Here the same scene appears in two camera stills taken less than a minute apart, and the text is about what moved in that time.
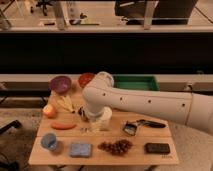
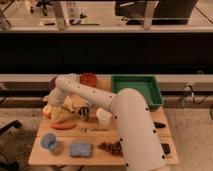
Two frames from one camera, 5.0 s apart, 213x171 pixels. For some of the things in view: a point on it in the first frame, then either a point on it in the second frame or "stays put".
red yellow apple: [49, 110] stays put
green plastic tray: [137, 82] stays put
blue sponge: [80, 150] stays put
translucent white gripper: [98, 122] to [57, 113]
